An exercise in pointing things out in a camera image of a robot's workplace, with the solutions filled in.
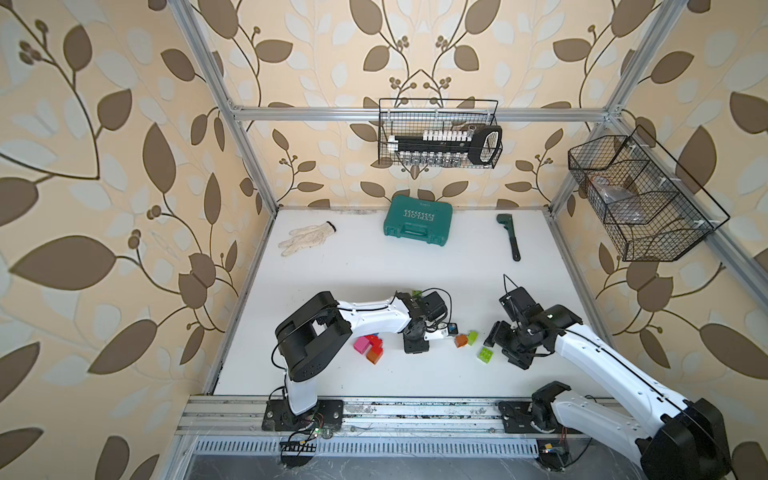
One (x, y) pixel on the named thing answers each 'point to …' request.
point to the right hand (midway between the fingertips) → (492, 349)
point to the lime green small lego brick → (485, 354)
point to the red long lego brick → (376, 343)
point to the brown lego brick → (461, 340)
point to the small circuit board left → (297, 453)
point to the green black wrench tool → (508, 222)
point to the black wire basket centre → (386, 130)
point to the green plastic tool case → (421, 219)
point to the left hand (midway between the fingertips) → (416, 334)
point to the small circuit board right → (553, 453)
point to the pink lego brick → (360, 344)
